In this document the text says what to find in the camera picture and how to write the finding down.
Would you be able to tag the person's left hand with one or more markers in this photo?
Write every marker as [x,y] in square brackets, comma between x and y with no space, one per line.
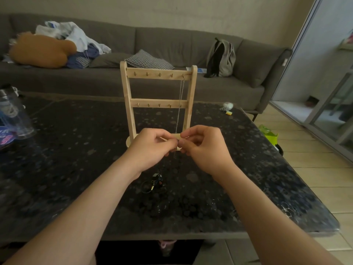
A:
[149,149]

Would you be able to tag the person's right hand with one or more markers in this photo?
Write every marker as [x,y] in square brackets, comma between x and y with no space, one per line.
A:
[209,151]

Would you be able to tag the wooden jewelry stand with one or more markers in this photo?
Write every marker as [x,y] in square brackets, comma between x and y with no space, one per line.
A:
[154,74]

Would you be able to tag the person's left forearm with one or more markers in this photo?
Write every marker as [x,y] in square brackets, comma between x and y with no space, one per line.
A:
[77,218]

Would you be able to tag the person's right forearm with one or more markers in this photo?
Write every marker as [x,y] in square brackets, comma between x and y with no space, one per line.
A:
[270,220]

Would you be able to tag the green bag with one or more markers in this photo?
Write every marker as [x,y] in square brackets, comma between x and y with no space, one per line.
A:
[269,135]

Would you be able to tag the small black object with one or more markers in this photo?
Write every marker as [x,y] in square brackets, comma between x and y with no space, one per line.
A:
[280,149]

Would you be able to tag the checkered pillow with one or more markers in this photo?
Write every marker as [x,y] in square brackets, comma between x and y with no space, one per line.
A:
[146,62]

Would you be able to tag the grey backpack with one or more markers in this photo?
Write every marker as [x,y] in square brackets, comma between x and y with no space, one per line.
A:
[227,60]

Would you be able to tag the pink item under table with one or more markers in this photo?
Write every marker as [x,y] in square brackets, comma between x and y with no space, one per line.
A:
[165,244]

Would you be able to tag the grey flat cushion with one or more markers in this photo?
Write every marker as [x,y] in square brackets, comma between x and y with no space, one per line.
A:
[107,60]

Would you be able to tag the grey fabric sofa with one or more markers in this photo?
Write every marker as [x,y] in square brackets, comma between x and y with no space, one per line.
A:
[171,41]

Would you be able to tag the blue crumpled garment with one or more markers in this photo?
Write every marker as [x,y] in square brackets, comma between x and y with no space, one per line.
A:
[92,52]

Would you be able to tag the dark shoe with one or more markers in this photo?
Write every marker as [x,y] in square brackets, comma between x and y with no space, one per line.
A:
[312,101]

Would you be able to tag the white crumpled garment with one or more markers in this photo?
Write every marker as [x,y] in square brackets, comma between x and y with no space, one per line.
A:
[80,37]

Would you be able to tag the clear plastic tumbler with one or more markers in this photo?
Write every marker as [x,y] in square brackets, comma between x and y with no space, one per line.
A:
[16,118]

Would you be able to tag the sliding glass door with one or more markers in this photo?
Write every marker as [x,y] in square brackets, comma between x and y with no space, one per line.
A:
[317,60]

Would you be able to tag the blue printed packet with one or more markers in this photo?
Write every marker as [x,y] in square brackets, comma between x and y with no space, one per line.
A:
[5,139]

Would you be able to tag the brown plush toy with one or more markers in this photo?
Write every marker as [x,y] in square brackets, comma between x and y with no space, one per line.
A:
[41,51]

